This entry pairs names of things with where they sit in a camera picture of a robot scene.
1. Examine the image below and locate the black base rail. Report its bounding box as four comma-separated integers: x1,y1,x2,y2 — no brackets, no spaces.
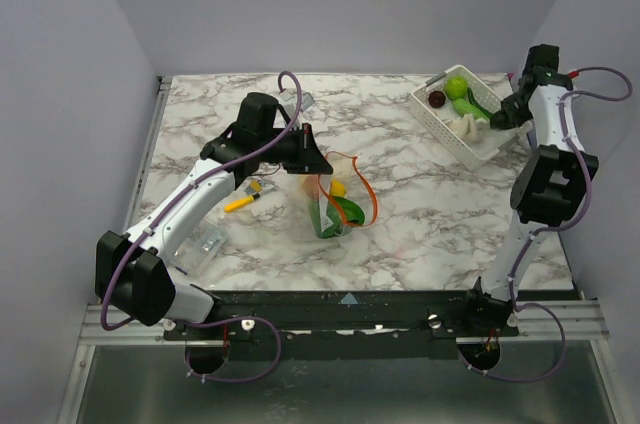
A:
164,291,518,360

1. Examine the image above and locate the purple cable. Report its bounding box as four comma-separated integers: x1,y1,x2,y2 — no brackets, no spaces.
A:
99,71,304,385
457,66,634,384

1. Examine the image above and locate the clear zip bag orange zipper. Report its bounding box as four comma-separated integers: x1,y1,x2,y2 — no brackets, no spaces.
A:
299,151,379,239

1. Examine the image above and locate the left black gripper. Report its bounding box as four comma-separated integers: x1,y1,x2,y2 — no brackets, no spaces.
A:
258,123,334,175

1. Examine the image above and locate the green cabbage toy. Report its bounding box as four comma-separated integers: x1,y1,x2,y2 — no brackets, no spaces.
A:
443,76,468,101

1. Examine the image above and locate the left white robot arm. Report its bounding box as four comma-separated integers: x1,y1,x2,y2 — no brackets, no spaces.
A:
95,92,333,339

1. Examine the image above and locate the clear plastic screw box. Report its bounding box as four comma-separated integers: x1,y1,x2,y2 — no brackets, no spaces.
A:
172,220,227,277

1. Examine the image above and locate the orange peach toy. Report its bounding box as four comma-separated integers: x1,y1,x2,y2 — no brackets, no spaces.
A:
299,175,319,200

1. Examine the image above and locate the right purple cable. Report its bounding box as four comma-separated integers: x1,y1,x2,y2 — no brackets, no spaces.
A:
457,66,634,384

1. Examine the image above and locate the yellow corn toy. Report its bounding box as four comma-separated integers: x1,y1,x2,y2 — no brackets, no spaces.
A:
329,180,347,198

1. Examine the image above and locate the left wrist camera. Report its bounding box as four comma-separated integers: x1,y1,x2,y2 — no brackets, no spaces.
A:
278,89,315,115

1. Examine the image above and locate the white dumpling toy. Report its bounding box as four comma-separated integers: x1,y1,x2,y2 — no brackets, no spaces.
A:
445,115,487,143

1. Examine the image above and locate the white perforated plastic basket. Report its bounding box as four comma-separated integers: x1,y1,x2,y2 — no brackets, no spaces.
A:
410,65,532,172

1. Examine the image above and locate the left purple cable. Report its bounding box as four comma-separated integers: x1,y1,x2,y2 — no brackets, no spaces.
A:
99,71,304,385

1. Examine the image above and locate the white green bok choy toy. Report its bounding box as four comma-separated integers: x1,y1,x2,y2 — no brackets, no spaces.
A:
307,196,365,239

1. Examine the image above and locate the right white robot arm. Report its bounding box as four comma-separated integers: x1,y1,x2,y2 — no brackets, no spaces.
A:
459,44,599,336

